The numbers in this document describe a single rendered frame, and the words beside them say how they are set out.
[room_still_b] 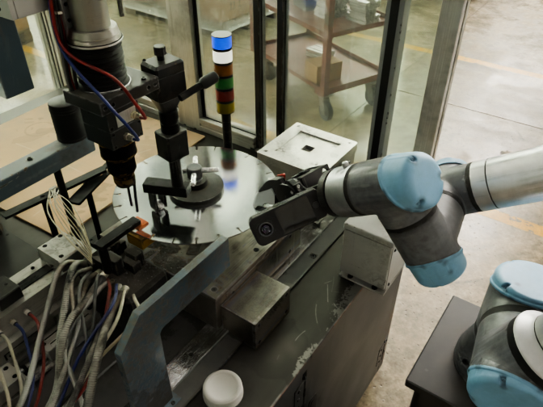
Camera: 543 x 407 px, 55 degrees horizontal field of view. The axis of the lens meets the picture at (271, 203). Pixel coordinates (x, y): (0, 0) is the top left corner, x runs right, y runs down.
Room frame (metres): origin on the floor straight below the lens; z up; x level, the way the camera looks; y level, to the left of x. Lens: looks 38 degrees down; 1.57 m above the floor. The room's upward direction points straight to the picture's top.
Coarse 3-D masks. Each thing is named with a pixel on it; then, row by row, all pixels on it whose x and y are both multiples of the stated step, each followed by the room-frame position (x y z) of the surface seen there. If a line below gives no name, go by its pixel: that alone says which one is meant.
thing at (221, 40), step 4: (216, 32) 1.16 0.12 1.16; (220, 32) 1.16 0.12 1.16; (224, 32) 1.16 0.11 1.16; (228, 32) 1.16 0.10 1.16; (212, 36) 1.14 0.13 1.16; (216, 36) 1.14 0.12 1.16; (220, 36) 1.14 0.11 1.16; (224, 36) 1.14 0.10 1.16; (228, 36) 1.14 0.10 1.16; (212, 40) 1.15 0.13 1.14; (216, 40) 1.13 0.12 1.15; (220, 40) 1.13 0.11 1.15; (224, 40) 1.13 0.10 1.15; (228, 40) 1.14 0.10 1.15; (212, 44) 1.15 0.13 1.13; (216, 44) 1.13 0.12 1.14; (220, 44) 1.13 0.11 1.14; (224, 44) 1.13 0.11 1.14; (228, 44) 1.14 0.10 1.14; (216, 48) 1.13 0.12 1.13; (220, 48) 1.13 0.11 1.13; (224, 48) 1.13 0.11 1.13; (228, 48) 1.14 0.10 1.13
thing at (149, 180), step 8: (176, 168) 0.77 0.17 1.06; (176, 176) 0.77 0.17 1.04; (144, 184) 0.78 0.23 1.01; (152, 184) 0.78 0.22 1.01; (160, 184) 0.78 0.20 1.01; (168, 184) 0.78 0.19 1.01; (176, 184) 0.77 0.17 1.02; (184, 184) 0.78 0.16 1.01; (144, 192) 0.78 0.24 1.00; (152, 192) 0.77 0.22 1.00; (160, 192) 0.77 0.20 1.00; (168, 192) 0.77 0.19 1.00; (176, 192) 0.77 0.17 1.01; (184, 192) 0.76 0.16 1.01; (152, 200) 0.78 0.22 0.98
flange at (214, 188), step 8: (184, 176) 0.88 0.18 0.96; (208, 176) 0.88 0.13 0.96; (216, 176) 0.88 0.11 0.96; (200, 184) 0.83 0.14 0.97; (208, 184) 0.85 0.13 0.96; (216, 184) 0.85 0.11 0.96; (192, 192) 0.82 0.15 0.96; (200, 192) 0.82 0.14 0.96; (208, 192) 0.83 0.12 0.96; (216, 192) 0.83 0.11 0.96; (176, 200) 0.81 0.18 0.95; (184, 200) 0.80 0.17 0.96; (192, 200) 0.80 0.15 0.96; (200, 200) 0.80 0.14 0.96; (208, 200) 0.81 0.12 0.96
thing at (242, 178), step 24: (144, 168) 0.93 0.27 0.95; (168, 168) 0.93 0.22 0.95; (240, 168) 0.93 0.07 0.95; (264, 168) 0.93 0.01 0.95; (120, 192) 0.84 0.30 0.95; (240, 192) 0.84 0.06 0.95; (120, 216) 0.76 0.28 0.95; (144, 216) 0.76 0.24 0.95; (168, 216) 0.76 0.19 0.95; (192, 216) 0.76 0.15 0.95; (216, 216) 0.76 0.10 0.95; (240, 216) 0.76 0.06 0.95; (168, 240) 0.70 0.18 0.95; (192, 240) 0.70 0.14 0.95
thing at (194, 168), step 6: (192, 162) 0.88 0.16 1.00; (186, 168) 0.85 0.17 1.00; (192, 168) 0.85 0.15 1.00; (198, 168) 0.85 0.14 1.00; (204, 168) 0.85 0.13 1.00; (210, 168) 0.85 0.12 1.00; (216, 168) 0.85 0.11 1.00; (192, 174) 0.83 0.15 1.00; (198, 174) 0.84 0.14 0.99; (192, 180) 0.81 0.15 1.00; (198, 180) 0.84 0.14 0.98; (192, 186) 0.80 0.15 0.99
